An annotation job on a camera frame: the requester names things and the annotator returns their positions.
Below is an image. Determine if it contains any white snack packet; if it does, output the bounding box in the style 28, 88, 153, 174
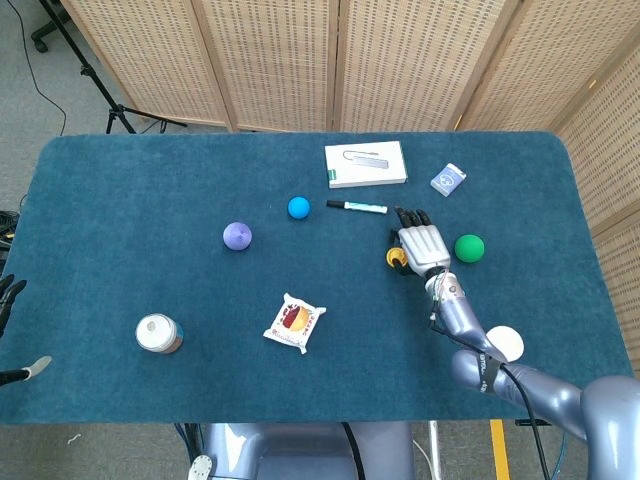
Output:
262, 292, 328, 356

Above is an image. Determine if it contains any thin black floor cable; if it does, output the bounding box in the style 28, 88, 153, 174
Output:
6, 0, 68, 137

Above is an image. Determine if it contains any yellow floor tape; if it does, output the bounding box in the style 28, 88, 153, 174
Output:
488, 419, 512, 480

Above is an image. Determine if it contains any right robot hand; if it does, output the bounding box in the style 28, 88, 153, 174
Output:
387, 205, 453, 278

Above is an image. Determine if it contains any grey robot torso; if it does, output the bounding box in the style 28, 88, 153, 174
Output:
202, 422, 417, 480

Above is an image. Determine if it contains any small yellow object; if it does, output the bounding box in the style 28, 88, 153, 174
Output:
384, 245, 410, 270

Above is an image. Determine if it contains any green ball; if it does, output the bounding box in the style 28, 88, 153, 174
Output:
453, 233, 486, 264

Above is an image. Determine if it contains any white flat product box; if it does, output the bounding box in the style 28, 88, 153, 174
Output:
323, 140, 409, 190

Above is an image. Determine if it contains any black tripod stand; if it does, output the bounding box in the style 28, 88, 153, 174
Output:
39, 0, 189, 135

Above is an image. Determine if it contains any clear jar white lid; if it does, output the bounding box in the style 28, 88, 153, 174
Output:
134, 312, 185, 355

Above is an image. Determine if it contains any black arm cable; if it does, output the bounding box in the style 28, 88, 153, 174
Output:
428, 299, 553, 480

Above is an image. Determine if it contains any white marker black cap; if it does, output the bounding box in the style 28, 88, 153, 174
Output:
325, 199, 389, 216

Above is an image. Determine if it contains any floor cable bundle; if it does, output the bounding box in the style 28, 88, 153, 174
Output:
0, 195, 27, 266

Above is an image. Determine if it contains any purple textured ball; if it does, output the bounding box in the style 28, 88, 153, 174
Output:
222, 221, 253, 251

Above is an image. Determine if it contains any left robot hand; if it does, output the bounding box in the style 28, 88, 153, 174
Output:
0, 272, 53, 387

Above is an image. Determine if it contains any round silver flange plate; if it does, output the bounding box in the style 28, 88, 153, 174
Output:
186, 453, 217, 480

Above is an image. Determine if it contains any wicker folding screen panel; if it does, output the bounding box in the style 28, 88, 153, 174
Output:
59, 0, 237, 132
191, 0, 342, 134
553, 59, 640, 377
331, 0, 527, 133
451, 0, 640, 135

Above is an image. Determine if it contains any purple white card pack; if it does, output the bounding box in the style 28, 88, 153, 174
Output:
429, 162, 468, 198

